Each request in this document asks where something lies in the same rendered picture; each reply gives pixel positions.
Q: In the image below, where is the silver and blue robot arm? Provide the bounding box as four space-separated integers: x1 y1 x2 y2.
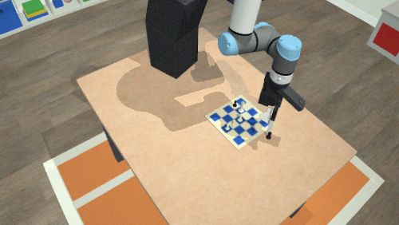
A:
218 0 306 112

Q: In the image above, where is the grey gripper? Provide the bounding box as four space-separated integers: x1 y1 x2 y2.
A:
258 72 290 133

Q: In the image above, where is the blue and cream chessboard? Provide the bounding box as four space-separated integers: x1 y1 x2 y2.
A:
205 95 269 150

